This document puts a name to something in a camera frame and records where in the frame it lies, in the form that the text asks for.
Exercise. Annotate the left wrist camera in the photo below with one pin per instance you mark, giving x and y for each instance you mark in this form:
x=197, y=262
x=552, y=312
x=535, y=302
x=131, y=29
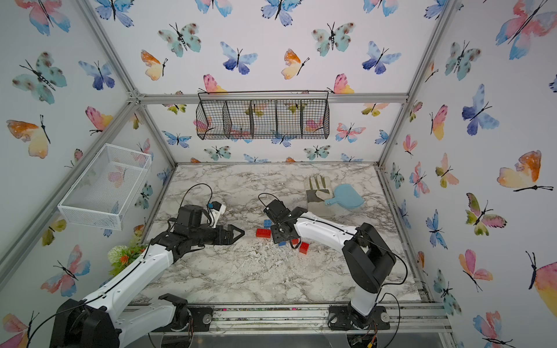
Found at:
x=216, y=209

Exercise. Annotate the potted artificial flower plant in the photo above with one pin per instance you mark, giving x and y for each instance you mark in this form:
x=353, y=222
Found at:
x=121, y=256

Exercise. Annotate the white mesh wall basket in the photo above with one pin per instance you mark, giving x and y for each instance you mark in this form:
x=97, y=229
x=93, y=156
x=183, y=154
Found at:
x=103, y=193

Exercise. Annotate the grey white work glove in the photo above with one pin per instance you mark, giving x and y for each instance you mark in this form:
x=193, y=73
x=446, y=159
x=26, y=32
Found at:
x=318, y=190

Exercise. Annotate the black wire wall basket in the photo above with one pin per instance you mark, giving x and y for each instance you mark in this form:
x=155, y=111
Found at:
x=263, y=115

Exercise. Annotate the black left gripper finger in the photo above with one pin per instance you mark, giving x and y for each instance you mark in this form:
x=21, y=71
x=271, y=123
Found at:
x=232, y=229
x=235, y=237

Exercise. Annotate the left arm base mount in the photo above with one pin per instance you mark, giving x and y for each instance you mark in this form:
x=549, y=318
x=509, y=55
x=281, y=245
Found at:
x=194, y=319

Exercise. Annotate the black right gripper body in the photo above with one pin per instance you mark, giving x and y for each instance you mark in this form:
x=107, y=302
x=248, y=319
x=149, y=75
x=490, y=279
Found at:
x=275, y=233

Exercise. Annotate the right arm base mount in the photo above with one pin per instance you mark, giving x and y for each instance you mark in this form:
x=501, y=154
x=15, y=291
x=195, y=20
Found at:
x=359, y=319

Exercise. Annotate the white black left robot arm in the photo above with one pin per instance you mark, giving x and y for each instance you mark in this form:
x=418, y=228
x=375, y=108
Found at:
x=100, y=319

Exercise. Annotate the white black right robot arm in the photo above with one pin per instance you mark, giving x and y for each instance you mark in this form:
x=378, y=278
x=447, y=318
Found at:
x=369, y=259

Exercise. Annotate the red 2x4 lego brick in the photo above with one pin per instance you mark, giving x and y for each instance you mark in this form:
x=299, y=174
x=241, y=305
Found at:
x=263, y=233

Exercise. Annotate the aluminium front rail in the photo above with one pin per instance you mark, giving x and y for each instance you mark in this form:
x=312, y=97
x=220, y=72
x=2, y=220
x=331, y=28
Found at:
x=320, y=318

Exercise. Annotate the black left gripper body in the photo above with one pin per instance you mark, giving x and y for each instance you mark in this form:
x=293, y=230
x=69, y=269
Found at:
x=206, y=235

